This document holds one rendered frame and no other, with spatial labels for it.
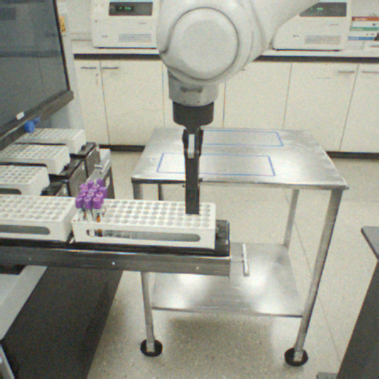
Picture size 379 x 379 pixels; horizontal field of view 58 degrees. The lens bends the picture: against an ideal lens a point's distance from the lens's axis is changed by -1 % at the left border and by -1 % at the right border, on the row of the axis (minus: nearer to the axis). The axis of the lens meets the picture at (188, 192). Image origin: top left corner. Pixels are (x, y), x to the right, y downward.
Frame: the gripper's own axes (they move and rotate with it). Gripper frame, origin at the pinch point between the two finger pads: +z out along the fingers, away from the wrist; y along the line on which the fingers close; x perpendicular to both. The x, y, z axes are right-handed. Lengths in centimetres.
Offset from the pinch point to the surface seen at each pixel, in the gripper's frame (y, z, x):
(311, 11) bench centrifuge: -232, -27, 72
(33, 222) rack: 5.0, 4.3, -32.8
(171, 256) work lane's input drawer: 6.8, 10.1, -3.8
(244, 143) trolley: -53, 8, 15
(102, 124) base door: -229, 64, -95
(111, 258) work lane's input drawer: 6.8, 11.5, -16.5
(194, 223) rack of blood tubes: 3.1, 4.2, 0.7
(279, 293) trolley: -37, 62, 31
